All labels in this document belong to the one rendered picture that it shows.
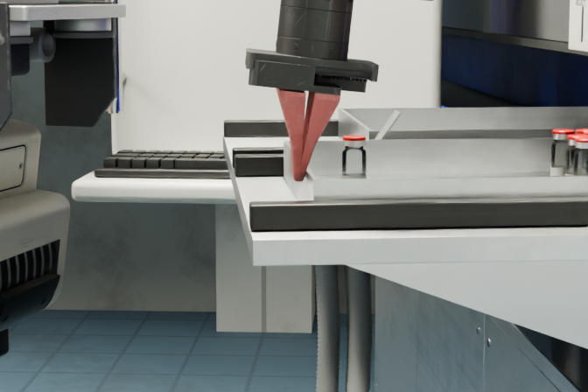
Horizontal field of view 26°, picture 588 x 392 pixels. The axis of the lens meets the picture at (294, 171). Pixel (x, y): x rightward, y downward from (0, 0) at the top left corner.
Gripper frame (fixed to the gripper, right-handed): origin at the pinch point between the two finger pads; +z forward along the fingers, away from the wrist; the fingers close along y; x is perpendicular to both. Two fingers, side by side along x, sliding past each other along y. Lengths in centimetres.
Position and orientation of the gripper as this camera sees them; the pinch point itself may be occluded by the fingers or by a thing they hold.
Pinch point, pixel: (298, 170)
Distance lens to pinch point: 101.8
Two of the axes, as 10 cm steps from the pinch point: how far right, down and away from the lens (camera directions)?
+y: 9.9, 1.0, 0.7
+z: -1.0, 9.9, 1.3
